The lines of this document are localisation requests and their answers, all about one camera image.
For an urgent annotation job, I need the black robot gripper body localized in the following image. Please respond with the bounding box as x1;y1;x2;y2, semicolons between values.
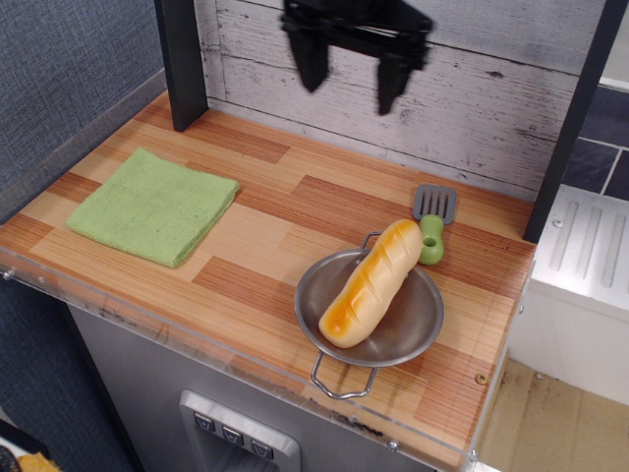
281;1;433;69

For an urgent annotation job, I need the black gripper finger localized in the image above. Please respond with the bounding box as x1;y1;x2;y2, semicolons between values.
377;54;413;116
288;30;328;92

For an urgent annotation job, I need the green handled grey toy spatula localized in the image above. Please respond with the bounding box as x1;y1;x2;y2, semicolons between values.
413;184;457;266

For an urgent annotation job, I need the toy bread loaf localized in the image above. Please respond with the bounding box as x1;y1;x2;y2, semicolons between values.
318;219;423;348

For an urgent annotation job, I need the green folded cloth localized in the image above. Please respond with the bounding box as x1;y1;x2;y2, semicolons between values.
66;148;240;268

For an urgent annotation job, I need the white toy sink unit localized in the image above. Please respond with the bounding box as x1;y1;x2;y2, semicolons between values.
508;186;628;403

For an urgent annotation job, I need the grey toy fridge cabinet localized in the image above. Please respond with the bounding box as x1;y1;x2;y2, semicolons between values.
70;308;427;471

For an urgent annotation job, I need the silver dispenser button panel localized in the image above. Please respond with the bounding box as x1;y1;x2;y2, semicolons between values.
179;389;302;471

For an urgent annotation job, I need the yellow object at corner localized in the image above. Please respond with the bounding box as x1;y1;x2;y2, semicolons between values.
17;453;61;472

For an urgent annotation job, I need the black left frame post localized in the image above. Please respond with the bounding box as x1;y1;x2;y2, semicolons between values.
154;0;208;132

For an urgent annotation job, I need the black frame post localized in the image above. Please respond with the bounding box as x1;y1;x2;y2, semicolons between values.
523;0;628;243
154;0;208;132

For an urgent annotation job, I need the black right frame post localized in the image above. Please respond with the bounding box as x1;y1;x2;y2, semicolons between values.
523;0;628;243

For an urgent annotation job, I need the metal bowl with wire handles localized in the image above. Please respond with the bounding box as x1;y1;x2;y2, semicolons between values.
294;231;445;400

